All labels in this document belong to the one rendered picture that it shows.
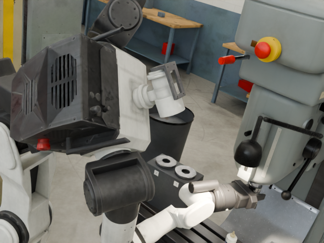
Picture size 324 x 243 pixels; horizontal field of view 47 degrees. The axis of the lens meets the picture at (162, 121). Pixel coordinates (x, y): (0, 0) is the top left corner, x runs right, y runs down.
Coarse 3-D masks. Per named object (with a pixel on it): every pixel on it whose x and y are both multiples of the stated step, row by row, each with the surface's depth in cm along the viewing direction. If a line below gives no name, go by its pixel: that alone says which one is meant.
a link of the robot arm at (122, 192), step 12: (132, 168) 89; (96, 180) 84; (108, 180) 85; (120, 180) 85; (132, 180) 86; (144, 180) 87; (108, 192) 83; (120, 192) 84; (132, 192) 86; (144, 192) 87; (108, 204) 84; (120, 204) 86; (132, 204) 88; (108, 216) 92; (120, 216) 90; (132, 216) 92
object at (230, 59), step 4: (224, 56) 97; (228, 56) 98; (232, 56) 99; (236, 56) 101; (240, 56) 102; (244, 56) 104; (248, 56) 105; (220, 60) 96; (224, 60) 96; (228, 60) 97; (232, 60) 98; (236, 60) 101; (220, 64) 97; (224, 64) 97
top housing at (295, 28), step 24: (264, 0) 90; (288, 0) 86; (312, 0) 84; (240, 24) 97; (264, 24) 91; (288, 24) 87; (312, 24) 84; (240, 48) 99; (288, 48) 88; (312, 48) 85; (312, 72) 88
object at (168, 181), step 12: (168, 156) 162; (156, 168) 154; (168, 168) 155; (180, 168) 155; (192, 168) 157; (156, 180) 156; (168, 180) 152; (180, 180) 149; (192, 180) 151; (156, 192) 158; (168, 192) 154; (156, 204) 160; (168, 204) 156; (180, 204) 152
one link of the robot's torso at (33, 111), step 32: (32, 64) 90; (64, 64) 95; (96, 64) 83; (128, 64) 94; (32, 96) 87; (64, 96) 110; (96, 96) 81; (128, 96) 91; (32, 128) 85; (64, 128) 80; (96, 128) 82; (128, 128) 89; (96, 160) 91
